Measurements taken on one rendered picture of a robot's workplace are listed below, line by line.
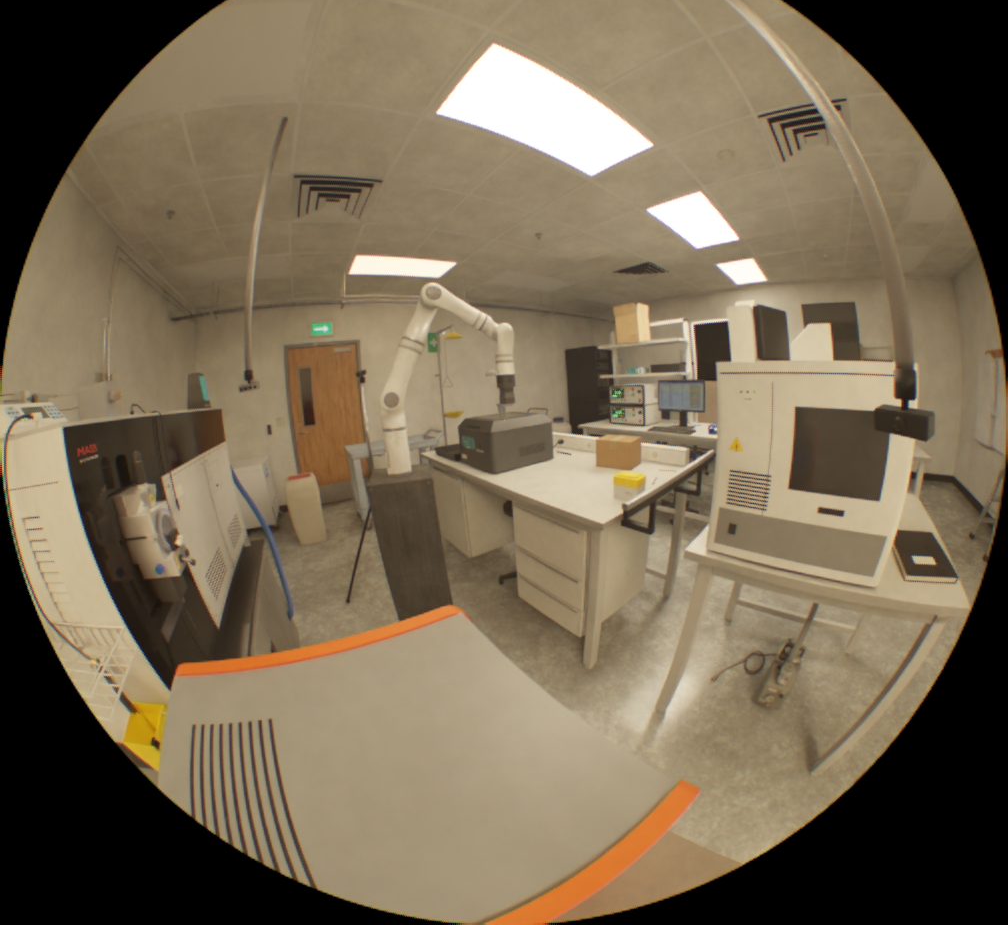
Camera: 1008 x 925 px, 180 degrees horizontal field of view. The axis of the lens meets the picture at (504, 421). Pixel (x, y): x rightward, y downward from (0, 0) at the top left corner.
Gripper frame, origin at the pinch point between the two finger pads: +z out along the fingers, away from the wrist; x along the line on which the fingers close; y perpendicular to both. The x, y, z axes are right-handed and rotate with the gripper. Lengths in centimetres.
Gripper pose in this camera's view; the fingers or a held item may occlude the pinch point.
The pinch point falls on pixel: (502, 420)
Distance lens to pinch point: 128.3
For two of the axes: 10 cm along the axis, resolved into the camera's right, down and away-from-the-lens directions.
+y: 9.5, -1.0, 2.8
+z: 0.7, 9.9, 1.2
